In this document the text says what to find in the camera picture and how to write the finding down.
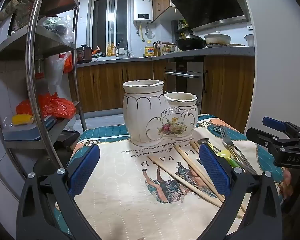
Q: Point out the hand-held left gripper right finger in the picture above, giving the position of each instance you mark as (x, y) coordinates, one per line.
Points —
(213, 167)

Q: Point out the wall socket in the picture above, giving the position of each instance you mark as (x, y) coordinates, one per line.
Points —
(250, 26)

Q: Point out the built-in oven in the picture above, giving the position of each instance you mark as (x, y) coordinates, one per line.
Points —
(185, 67)

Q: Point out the kitchen window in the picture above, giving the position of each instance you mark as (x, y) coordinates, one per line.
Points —
(100, 25)

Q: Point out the yellow liquid bottles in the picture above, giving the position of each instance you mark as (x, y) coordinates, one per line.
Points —
(111, 50)

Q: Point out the white plastic bag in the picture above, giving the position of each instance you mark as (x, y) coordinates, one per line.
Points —
(53, 67)

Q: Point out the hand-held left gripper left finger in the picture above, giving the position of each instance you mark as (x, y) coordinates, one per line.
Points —
(86, 167)

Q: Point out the crumpled orange plastic bag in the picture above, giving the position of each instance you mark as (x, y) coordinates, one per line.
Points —
(57, 107)

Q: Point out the white box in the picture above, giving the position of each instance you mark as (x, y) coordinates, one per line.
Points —
(2, 30)

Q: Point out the silver spoon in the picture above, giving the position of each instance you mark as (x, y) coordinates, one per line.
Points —
(203, 141)

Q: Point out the floral ceramic utensil holder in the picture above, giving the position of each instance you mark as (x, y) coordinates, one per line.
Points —
(145, 110)

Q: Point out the black wok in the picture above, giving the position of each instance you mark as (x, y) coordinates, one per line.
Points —
(190, 43)

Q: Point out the camouflage pattern bag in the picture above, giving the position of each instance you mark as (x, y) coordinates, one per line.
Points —
(12, 7)

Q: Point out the white clay pot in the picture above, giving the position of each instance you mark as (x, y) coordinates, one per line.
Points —
(217, 40)

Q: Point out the wooden kitchen base cabinet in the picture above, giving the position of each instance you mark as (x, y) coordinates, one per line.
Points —
(102, 87)

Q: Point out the grey plastic box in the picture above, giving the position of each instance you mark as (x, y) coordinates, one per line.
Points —
(27, 131)

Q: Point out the yellow soft object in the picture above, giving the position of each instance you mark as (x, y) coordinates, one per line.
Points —
(22, 119)

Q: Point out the hanging red plastic bag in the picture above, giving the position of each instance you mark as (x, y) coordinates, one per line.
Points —
(68, 63)

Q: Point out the dark box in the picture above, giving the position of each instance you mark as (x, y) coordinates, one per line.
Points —
(65, 140)

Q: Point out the black range hood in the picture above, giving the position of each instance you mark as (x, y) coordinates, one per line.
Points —
(210, 2)

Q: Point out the clear bag with dark contents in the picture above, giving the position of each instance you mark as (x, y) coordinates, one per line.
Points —
(57, 27)

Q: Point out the wooden chopstick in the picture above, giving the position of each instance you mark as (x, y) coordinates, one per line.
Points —
(180, 177)
(193, 147)
(197, 144)
(192, 166)

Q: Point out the white bowl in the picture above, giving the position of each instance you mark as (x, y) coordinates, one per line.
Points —
(249, 40)

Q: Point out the wooden wall cabinet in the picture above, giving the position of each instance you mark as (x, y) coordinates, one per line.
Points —
(162, 0)

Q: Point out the metal shelf rack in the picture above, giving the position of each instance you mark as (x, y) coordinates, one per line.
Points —
(40, 33)

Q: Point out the seasoning bottles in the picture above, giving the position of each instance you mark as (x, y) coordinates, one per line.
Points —
(167, 49)

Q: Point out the grey kitchen countertop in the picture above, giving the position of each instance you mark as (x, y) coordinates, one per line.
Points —
(215, 51)

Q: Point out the kitchen faucet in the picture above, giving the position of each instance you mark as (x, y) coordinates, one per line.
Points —
(127, 50)

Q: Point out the flat plate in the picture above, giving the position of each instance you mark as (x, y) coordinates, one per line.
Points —
(236, 45)

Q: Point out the dark red pressure cooker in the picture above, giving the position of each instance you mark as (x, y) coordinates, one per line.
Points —
(84, 55)

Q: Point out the silver fork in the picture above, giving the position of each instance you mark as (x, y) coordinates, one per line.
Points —
(224, 136)

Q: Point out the person's right hand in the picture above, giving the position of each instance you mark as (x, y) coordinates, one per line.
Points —
(287, 182)

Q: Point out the yellow plastic spoon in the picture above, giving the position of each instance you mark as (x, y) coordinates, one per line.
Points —
(225, 154)

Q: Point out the printed tablecloth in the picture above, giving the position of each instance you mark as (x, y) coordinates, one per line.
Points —
(127, 205)

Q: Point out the white water heater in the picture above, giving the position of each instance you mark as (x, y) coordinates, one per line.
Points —
(143, 7)

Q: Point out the gold fork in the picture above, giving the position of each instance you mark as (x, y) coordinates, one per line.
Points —
(216, 129)

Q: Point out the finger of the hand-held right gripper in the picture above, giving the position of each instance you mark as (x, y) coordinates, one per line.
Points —
(272, 123)
(265, 140)

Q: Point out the yellow oil container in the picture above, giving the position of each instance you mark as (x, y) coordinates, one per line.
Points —
(149, 51)

